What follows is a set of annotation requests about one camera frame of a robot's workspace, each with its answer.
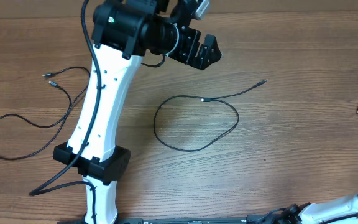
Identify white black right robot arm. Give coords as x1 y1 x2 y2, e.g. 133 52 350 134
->
273 193 358 224

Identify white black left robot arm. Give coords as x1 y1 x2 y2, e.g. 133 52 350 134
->
53 0 221 223

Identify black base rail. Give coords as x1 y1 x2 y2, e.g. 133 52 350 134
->
57 213 279 224

